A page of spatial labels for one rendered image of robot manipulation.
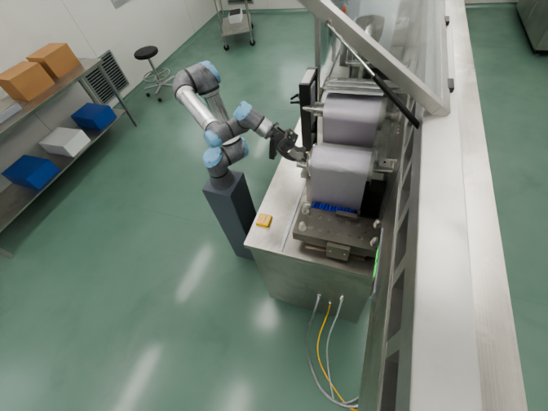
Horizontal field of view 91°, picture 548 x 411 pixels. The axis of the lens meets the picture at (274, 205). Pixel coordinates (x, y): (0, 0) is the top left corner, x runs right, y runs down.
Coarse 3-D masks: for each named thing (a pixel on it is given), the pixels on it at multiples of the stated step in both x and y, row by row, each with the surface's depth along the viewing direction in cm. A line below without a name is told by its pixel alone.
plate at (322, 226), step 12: (300, 216) 129; (312, 216) 128; (324, 216) 127; (336, 216) 126; (312, 228) 124; (324, 228) 123; (336, 228) 122; (348, 228) 122; (360, 228) 121; (372, 228) 120; (300, 240) 128; (312, 240) 124; (324, 240) 120; (336, 240) 119; (348, 240) 118; (360, 240) 118; (360, 252) 118; (372, 252) 115
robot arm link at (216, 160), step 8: (208, 152) 151; (216, 152) 149; (224, 152) 151; (208, 160) 148; (216, 160) 148; (224, 160) 152; (208, 168) 152; (216, 168) 151; (224, 168) 155; (216, 176) 156
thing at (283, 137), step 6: (276, 126) 108; (270, 132) 109; (276, 132) 109; (282, 132) 110; (288, 132) 110; (294, 132) 112; (264, 138) 112; (270, 138) 113; (276, 138) 112; (282, 138) 110; (288, 138) 110; (294, 138) 111; (276, 144) 114; (282, 144) 111; (288, 144) 111; (294, 144) 111; (276, 150) 114; (282, 150) 113; (288, 150) 114
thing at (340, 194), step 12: (312, 180) 121; (324, 180) 119; (312, 192) 128; (324, 192) 125; (336, 192) 123; (348, 192) 120; (360, 192) 117; (336, 204) 129; (348, 204) 126; (360, 204) 123
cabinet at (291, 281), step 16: (256, 256) 146; (272, 256) 138; (272, 272) 157; (288, 272) 149; (304, 272) 142; (320, 272) 135; (336, 272) 129; (272, 288) 181; (288, 288) 171; (304, 288) 161; (320, 288) 152; (336, 288) 144; (352, 288) 137; (368, 288) 131; (304, 304) 187; (320, 304) 175; (336, 304) 165; (352, 304) 156; (352, 320) 181
